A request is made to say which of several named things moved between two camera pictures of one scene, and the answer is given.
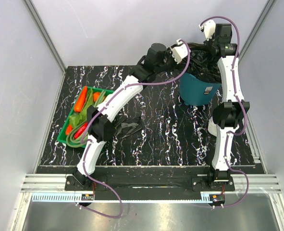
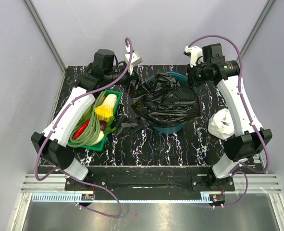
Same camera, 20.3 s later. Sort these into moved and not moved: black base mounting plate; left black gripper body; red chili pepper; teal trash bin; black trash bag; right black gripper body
Moved: left black gripper body; right black gripper body; black trash bag; teal trash bin
Not moved: black base mounting plate; red chili pepper
